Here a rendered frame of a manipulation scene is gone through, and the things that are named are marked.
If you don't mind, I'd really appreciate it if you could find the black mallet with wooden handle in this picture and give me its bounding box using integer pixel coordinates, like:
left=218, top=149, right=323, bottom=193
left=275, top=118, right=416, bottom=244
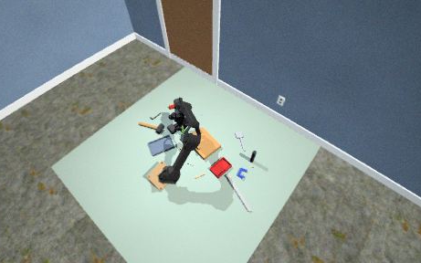
left=139, top=122, right=164, bottom=134

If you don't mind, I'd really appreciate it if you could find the red shallow tray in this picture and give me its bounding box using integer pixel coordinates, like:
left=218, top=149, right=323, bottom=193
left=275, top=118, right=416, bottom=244
left=209, top=157, right=232, bottom=178

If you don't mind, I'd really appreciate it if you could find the black cylinder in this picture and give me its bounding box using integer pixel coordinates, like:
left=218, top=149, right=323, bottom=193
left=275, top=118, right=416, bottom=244
left=250, top=151, right=257, bottom=163

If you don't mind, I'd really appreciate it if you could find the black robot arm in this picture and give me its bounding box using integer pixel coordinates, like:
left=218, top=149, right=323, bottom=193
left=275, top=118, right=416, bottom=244
left=158, top=98, right=201, bottom=184

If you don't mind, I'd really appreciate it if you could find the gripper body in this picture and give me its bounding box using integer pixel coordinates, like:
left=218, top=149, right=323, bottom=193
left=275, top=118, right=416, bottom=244
left=167, top=117, right=187, bottom=134

